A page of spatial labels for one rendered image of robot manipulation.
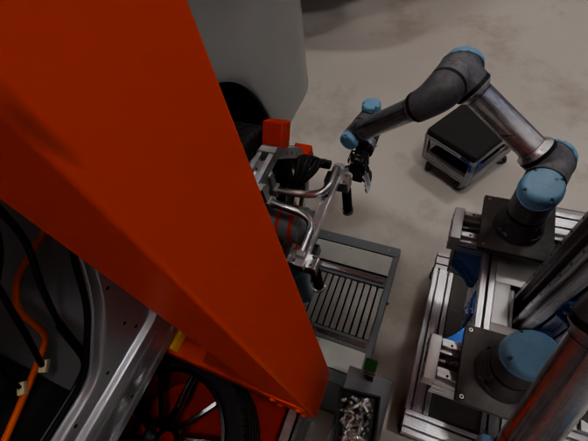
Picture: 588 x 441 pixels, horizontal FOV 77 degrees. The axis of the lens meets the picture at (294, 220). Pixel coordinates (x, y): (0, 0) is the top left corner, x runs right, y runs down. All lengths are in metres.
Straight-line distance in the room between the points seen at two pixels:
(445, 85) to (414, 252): 1.27
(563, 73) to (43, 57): 3.47
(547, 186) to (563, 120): 1.91
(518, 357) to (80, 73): 0.96
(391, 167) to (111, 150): 2.43
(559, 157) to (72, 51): 1.29
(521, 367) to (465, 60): 0.82
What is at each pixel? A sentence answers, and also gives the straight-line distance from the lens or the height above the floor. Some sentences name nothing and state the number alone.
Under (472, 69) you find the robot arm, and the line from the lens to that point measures 1.26.
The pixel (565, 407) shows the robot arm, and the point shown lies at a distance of 0.76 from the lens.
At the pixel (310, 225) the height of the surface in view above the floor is 1.01.
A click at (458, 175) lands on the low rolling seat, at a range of 2.44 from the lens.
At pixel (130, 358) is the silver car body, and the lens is 1.29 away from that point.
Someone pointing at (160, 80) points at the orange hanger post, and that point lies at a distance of 0.30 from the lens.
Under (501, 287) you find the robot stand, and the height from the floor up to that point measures 0.73.
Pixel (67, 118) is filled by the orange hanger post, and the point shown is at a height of 1.86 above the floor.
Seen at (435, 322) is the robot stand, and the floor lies 0.23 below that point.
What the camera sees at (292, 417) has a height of 0.39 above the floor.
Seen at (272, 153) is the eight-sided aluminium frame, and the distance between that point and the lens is 1.22.
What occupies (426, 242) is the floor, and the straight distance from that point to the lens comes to 2.30.
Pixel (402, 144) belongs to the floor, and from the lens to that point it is 2.77.
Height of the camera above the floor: 1.97
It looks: 55 degrees down
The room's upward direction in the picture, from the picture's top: 16 degrees counter-clockwise
